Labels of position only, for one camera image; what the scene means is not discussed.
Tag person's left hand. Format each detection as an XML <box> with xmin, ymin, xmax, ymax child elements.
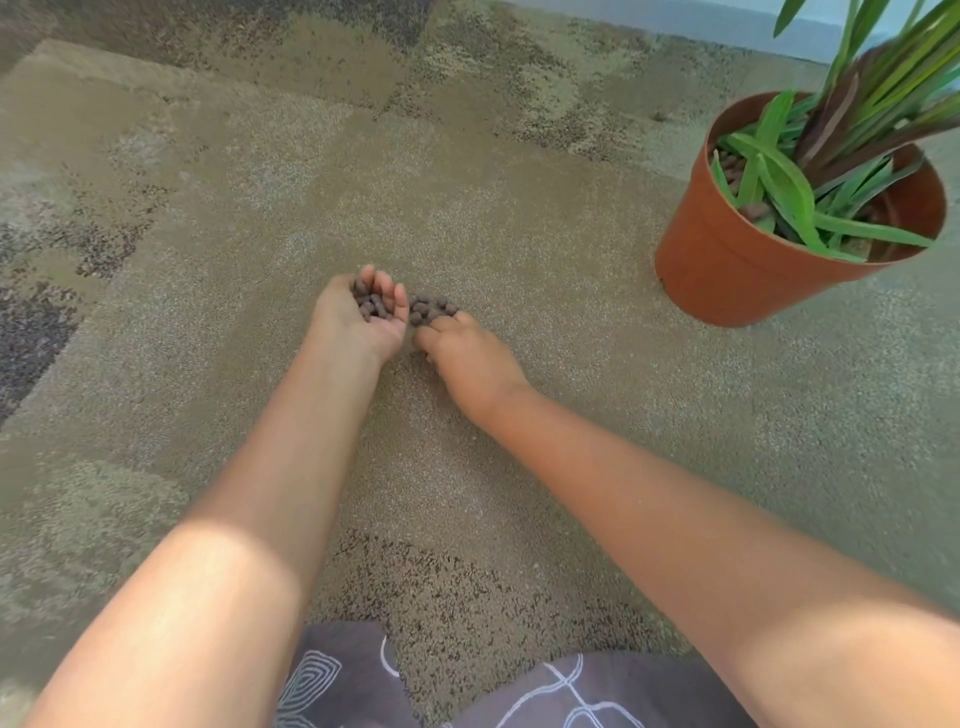
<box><xmin>309</xmin><ymin>264</ymin><xmax>411</xmax><ymax>364</ymax></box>

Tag person's right hand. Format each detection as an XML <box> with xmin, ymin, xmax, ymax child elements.
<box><xmin>412</xmin><ymin>310</ymin><xmax>531</xmax><ymax>426</ymax></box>

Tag handful of brown clay pebbles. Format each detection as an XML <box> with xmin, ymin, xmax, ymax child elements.
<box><xmin>351</xmin><ymin>276</ymin><xmax>393</xmax><ymax>324</ymax></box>

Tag person's left forearm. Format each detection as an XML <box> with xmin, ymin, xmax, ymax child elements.
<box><xmin>22</xmin><ymin>346</ymin><xmax>393</xmax><ymax>728</ymax></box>

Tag person's right forearm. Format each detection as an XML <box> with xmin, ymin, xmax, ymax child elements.
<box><xmin>459</xmin><ymin>382</ymin><xmax>960</xmax><ymax>728</ymax></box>

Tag pile of brown clay pebbles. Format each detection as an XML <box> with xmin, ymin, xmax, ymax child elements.
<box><xmin>408</xmin><ymin>293</ymin><xmax>461</xmax><ymax>328</ymax></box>

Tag terracotta plastic plant pot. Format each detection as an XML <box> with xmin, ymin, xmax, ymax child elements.
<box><xmin>654</xmin><ymin>90</ymin><xmax>948</xmax><ymax>330</ymax></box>

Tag grey patterned shorts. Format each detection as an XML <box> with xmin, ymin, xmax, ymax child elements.
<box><xmin>273</xmin><ymin>621</ymin><xmax>760</xmax><ymax>728</ymax></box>

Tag green long-leaved plant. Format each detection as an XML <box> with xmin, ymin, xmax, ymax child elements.
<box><xmin>708</xmin><ymin>0</ymin><xmax>960</xmax><ymax>264</ymax></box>

